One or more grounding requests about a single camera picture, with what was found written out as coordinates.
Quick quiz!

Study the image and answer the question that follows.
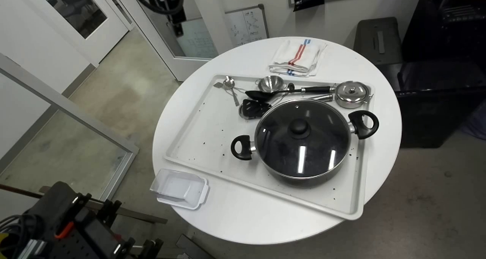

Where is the white door with window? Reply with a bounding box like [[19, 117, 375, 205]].
[[7, 0, 130, 66]]

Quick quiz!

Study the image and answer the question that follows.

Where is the black stool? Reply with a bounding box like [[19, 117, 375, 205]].
[[353, 16, 404, 66]]

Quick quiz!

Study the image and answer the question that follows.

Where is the glass partition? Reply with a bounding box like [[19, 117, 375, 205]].
[[0, 53, 140, 203]]

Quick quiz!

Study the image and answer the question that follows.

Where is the small steel pot lid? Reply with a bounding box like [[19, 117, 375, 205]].
[[336, 81, 370, 100]]

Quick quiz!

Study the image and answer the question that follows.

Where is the black slotted spatula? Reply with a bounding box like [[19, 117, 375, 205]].
[[238, 98, 272, 120]]

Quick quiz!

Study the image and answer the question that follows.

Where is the small steel bowl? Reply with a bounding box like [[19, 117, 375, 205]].
[[255, 75, 286, 94]]

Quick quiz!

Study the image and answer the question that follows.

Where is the black cable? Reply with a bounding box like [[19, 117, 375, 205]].
[[0, 213, 40, 252]]

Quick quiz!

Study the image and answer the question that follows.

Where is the black cooking pot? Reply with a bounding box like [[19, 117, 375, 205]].
[[230, 98, 380, 188]]

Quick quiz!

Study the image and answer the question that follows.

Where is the white striped kitchen towel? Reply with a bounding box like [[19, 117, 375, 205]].
[[268, 38, 328, 78]]

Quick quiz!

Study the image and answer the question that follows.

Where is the black cabinet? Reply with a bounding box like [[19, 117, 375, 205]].
[[401, 0, 486, 64]]

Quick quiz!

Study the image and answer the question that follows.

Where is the black storage bin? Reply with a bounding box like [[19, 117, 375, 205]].
[[395, 60, 486, 149]]

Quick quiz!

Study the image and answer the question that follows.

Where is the white plastic tray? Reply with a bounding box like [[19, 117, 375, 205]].
[[163, 74, 376, 221]]

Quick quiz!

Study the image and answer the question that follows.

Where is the whiteboard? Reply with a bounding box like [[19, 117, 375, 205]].
[[176, 4, 270, 60]]

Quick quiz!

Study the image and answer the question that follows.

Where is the clear plastic container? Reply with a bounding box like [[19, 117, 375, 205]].
[[150, 168, 210, 210]]

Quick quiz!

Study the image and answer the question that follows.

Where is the black ladle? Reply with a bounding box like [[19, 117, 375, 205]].
[[245, 85, 337, 103]]

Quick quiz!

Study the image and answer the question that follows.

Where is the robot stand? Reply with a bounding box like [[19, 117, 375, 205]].
[[0, 181, 164, 259]]

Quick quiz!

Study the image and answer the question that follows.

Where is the small steel spatula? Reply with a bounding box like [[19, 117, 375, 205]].
[[213, 81, 241, 107]]

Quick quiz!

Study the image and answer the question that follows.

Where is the small steel pot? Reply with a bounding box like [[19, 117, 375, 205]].
[[334, 81, 374, 110]]

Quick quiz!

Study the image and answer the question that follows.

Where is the small steel spoon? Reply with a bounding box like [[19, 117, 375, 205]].
[[222, 76, 247, 93]]

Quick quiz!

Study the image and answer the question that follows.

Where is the glass pot lid, black knob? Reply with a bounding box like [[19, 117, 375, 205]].
[[255, 99, 352, 179]]

